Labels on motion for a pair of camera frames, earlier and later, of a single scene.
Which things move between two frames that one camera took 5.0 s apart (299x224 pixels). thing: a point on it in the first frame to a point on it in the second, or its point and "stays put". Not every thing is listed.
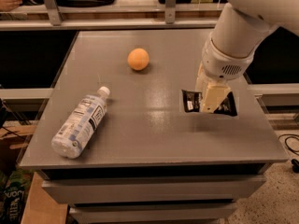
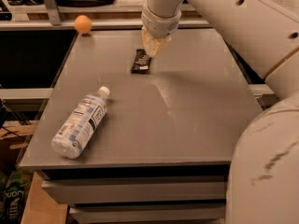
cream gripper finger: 214,95 to 154,46
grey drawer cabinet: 148,161 stays put
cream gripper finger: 201,87 to 149,42
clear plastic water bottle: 78,130 stays put
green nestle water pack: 15,186 stays put
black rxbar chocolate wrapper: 192,103 to 142,63
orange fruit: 138,59 to 82,24
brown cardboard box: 41,208 stays put
